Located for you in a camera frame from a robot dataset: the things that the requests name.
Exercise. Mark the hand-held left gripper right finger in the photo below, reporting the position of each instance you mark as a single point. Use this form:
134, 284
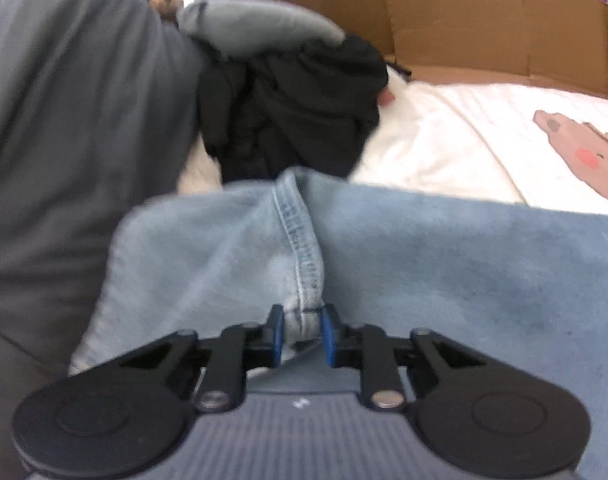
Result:
328, 342

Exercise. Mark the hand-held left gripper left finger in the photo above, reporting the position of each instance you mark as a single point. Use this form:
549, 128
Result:
279, 340

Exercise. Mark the blue denim jeans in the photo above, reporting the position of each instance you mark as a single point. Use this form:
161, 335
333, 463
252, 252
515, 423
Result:
434, 285

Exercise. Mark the black garment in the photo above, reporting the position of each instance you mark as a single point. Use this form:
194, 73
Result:
294, 110

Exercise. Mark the white printed bedsheet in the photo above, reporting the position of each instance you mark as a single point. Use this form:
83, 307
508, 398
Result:
459, 150

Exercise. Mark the dark grey garment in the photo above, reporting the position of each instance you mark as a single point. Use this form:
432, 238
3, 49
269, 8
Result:
59, 135

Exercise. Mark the light grey garment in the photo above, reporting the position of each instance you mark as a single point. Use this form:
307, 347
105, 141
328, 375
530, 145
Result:
264, 20

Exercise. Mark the brown cardboard box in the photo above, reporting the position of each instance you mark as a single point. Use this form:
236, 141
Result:
459, 25

